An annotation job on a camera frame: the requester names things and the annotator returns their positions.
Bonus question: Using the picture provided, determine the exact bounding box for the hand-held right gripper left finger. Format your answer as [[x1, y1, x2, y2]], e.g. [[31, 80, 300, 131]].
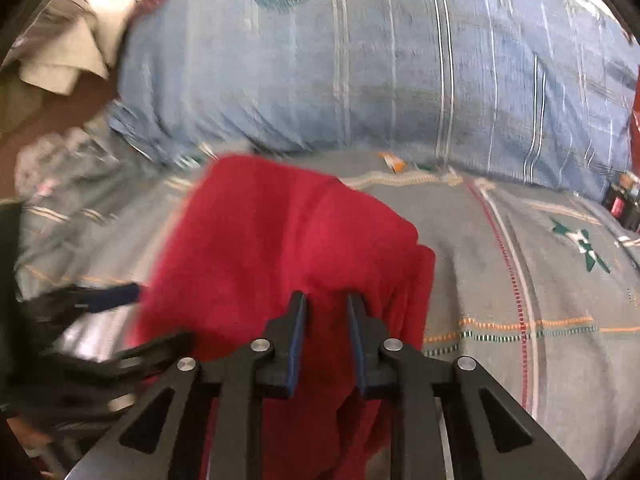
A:
[[65, 290, 309, 480]]

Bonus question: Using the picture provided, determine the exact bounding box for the small black container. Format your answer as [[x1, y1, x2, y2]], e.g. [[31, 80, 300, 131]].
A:
[[606, 172, 640, 234]]

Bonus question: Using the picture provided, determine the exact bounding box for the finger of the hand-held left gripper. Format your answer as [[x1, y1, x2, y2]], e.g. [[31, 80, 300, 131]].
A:
[[30, 282, 144, 317], [60, 330, 197, 381]]

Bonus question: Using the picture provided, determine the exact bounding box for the grey printed bed sheet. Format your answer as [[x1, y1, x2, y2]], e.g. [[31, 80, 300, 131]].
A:
[[0, 125, 640, 480]]

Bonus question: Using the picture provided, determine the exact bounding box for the red plastic bag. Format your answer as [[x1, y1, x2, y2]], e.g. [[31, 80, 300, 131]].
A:
[[627, 87, 640, 183]]

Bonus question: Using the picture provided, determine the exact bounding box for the blue plaid pillow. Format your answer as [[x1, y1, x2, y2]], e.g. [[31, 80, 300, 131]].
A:
[[106, 0, 640, 202]]

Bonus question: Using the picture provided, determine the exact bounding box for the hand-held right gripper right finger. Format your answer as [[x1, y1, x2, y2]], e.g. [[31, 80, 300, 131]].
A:
[[346, 292, 588, 480]]

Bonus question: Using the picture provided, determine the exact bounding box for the beige crumpled cloth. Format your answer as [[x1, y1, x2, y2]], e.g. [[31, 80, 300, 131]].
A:
[[0, 0, 137, 97]]

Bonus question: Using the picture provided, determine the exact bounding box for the red small garment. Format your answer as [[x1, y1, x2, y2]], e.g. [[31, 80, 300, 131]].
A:
[[125, 154, 437, 480]]

